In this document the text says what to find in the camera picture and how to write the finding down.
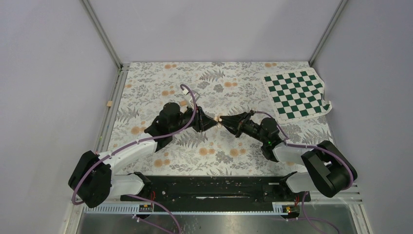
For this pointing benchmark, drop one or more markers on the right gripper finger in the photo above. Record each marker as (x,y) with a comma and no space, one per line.
(236,119)
(232,127)

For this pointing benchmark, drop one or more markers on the floral patterned table mat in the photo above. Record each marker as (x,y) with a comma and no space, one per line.
(225,88)

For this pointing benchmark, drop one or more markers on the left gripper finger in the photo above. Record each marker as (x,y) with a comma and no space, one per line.
(202,127)
(204,118)

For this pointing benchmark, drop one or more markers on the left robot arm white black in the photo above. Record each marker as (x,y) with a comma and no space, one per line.
(95,177)

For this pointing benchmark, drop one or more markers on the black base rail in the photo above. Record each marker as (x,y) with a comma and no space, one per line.
(219,193)

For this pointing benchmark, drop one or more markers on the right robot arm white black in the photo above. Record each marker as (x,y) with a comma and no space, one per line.
(327,169)

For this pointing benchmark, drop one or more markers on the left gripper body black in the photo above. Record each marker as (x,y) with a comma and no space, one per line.
(197,123)

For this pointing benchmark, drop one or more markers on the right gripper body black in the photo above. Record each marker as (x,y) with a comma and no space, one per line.
(245,121)

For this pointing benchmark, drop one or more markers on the green white checkered mat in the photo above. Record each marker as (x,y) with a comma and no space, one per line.
(296,95)

